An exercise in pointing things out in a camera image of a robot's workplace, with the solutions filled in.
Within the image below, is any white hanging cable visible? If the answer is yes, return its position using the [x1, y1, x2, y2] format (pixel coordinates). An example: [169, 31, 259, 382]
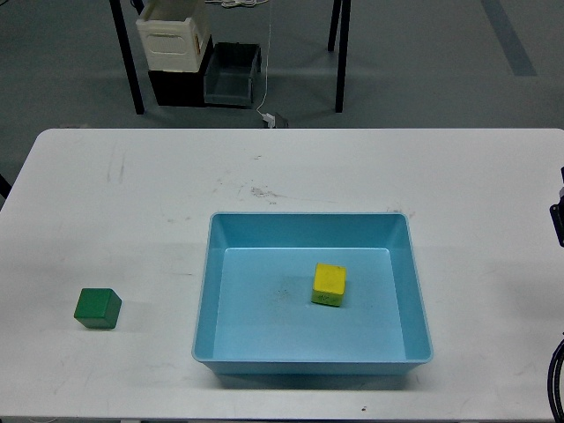
[256, 0, 273, 118]

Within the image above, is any black table leg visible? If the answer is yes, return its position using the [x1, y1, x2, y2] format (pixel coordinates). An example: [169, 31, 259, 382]
[109, 0, 145, 115]
[327, 0, 352, 113]

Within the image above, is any yellow cube block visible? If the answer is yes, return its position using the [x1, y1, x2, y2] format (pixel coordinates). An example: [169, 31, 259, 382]
[311, 263, 346, 307]

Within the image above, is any black table leg right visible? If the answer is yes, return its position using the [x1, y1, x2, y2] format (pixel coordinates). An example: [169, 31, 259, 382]
[327, 0, 352, 113]

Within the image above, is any cream plastic crate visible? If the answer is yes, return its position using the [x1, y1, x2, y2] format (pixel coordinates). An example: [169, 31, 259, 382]
[136, 0, 211, 73]

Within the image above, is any white power adapter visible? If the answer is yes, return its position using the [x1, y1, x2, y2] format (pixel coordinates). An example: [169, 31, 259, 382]
[262, 113, 276, 129]

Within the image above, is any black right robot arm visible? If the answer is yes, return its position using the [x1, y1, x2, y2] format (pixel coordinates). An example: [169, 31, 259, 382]
[547, 189, 563, 422]

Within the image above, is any grey plastic bin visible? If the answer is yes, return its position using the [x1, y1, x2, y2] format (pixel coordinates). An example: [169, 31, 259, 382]
[204, 42, 262, 108]

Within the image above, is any black box under crate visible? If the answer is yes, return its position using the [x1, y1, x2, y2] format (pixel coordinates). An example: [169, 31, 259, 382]
[148, 38, 214, 108]

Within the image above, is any black table leg left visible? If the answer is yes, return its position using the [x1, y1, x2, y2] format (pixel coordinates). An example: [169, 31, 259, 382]
[109, 0, 145, 115]

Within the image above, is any green cube block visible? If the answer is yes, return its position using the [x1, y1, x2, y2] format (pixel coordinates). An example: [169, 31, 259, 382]
[73, 288, 122, 330]

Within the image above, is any light blue plastic tray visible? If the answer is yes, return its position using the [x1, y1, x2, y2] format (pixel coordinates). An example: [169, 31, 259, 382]
[192, 212, 433, 375]

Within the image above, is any white cable coil floor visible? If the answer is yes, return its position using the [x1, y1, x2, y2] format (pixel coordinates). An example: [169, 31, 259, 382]
[205, 0, 269, 9]

